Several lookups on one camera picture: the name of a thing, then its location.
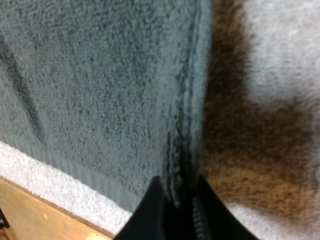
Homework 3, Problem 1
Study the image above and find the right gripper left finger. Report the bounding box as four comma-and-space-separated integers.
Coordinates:
113, 174, 181, 240

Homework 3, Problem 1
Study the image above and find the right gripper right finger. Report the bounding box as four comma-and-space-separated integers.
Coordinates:
191, 174, 261, 240

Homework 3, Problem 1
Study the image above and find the grey-green towel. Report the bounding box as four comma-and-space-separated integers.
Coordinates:
0, 0, 214, 213

